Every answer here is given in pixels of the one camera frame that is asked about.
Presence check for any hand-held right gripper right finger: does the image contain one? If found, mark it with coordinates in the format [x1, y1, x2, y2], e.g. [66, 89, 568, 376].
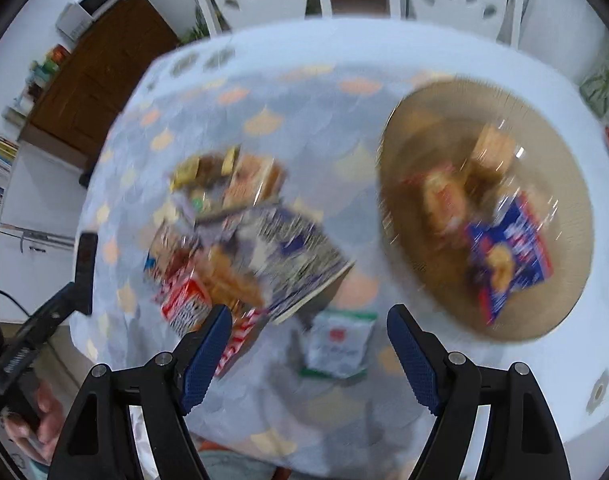
[387, 304, 571, 480]

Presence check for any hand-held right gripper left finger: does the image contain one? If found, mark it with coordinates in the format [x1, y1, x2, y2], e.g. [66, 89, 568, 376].
[48, 305, 234, 480]

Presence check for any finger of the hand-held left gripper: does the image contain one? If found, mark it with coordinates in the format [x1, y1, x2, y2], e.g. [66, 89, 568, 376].
[73, 232, 99, 316]

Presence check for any red white striped snack packet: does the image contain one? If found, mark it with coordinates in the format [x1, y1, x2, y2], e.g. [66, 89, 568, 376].
[214, 310, 262, 378]
[157, 277, 218, 338]

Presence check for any white green snack packet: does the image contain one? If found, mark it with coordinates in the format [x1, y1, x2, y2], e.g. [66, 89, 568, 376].
[299, 310, 380, 381]

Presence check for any tan snack packet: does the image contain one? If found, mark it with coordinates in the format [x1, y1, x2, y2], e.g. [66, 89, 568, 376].
[144, 220, 202, 281]

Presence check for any orange pastry snack packet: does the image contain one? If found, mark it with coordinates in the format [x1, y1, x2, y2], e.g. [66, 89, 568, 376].
[199, 245, 265, 311]

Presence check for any large purple cream snack bag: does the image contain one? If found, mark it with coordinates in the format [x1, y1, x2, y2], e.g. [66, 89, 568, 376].
[224, 202, 357, 325]

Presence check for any yellow snack packet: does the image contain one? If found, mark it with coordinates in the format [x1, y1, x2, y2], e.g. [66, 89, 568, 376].
[169, 152, 205, 193]

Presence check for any blue snack packet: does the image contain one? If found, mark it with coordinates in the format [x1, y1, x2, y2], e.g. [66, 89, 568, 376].
[464, 192, 555, 326]

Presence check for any red orange snack packet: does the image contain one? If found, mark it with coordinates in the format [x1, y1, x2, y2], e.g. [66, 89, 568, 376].
[401, 160, 472, 241]

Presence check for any brown snack packet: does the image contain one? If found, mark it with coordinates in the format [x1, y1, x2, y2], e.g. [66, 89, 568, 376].
[222, 152, 288, 211]

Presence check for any clear beige pastry packet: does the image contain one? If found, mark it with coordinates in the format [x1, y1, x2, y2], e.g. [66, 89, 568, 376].
[467, 122, 517, 181]

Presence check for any round woven brown tray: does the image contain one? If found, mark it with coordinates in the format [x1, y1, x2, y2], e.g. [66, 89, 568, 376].
[377, 79, 596, 343]

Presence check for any person's left hand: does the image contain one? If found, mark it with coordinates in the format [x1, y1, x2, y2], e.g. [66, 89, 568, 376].
[4, 382, 66, 463]

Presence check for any brown wooden cabinet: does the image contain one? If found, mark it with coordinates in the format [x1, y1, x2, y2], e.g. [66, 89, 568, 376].
[19, 0, 180, 176]

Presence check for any group of colourful containers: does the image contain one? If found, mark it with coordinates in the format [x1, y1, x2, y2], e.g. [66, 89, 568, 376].
[27, 45, 74, 98]

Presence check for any green potted plant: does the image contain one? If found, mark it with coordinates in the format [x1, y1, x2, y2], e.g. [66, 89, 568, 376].
[182, 12, 211, 45]

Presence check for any white microwave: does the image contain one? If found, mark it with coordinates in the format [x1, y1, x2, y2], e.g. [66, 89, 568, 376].
[57, 0, 135, 41]

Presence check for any glass vase with plant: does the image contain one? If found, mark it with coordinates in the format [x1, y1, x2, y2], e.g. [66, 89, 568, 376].
[579, 55, 609, 116]

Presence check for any black cable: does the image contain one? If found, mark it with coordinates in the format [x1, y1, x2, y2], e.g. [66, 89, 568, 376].
[0, 287, 35, 318]

